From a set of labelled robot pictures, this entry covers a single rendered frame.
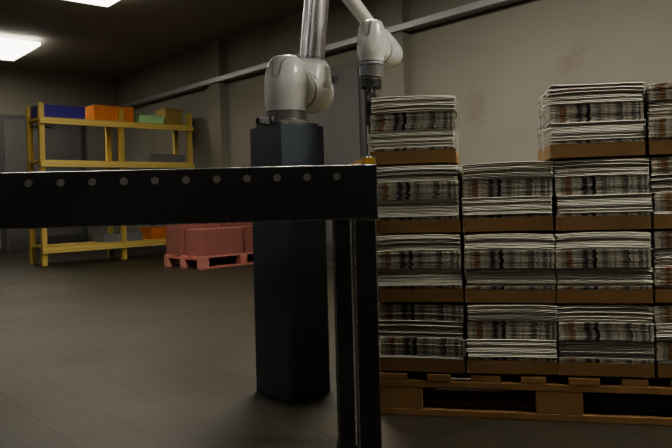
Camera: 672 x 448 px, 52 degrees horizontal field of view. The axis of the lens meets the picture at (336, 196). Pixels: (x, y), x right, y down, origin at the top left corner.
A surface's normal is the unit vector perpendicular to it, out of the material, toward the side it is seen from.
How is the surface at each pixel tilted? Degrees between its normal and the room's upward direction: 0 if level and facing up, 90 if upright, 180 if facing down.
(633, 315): 90
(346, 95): 90
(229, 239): 90
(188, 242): 90
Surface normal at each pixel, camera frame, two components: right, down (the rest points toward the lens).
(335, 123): -0.76, 0.02
